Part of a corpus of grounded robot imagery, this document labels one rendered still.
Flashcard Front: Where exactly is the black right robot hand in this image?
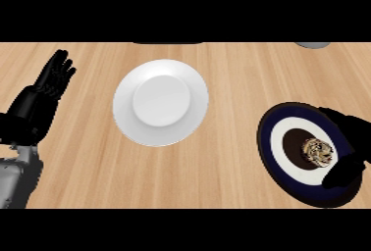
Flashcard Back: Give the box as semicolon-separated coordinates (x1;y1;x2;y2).
318;107;371;190

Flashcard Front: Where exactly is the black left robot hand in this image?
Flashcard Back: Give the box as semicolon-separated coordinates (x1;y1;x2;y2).
0;49;78;147

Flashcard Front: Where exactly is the frosted cupcake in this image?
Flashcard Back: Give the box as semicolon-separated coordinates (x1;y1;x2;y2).
301;137;335;169

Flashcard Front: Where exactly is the grey round object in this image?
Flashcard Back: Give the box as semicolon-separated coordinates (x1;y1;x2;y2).
293;41;334;50

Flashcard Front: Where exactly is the dark blue and white plate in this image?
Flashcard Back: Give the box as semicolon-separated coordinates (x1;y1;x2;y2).
257;101;363;209

